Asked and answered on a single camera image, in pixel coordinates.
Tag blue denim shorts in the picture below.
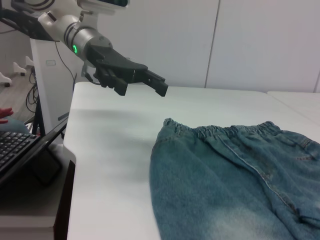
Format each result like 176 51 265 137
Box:
149 117 320 240

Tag black cable bundle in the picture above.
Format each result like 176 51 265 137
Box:
25 69 43 116

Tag white robot torso column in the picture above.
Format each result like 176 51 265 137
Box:
29 37 76 137

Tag blue clothed bystander leg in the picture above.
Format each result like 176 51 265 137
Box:
0 118 30 136

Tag black tripod leg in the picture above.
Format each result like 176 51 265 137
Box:
31 93 47 137

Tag bystander hand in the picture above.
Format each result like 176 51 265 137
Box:
0 107 15 125

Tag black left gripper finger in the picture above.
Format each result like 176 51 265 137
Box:
93 65 129 97
133 69 169 97

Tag black keyboard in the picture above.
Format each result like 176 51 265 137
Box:
0 117 70 189
0 130 44 173

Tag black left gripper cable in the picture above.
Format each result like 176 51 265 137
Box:
82 62 102 86

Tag thin black hanging cable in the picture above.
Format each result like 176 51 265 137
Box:
54 41 77 85

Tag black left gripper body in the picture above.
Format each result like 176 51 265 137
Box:
86 44 149 83

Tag white robot upper body shell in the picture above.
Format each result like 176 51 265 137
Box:
76 0 131 15

